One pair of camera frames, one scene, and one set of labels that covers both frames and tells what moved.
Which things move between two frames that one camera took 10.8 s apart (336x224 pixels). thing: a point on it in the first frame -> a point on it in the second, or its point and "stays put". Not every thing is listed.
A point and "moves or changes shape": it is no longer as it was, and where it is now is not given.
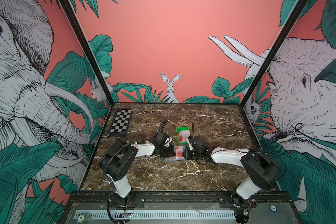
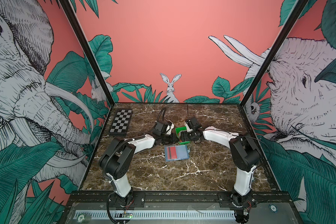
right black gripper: (186, 154) -> (185, 136)
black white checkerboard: (120, 124) stays put
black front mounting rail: (105, 199) stays put
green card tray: (178, 129) stays put
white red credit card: (178, 150) moves or changes shape
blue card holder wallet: (178, 156) stays put
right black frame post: (298, 8) stays put
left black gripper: (171, 153) -> (173, 136)
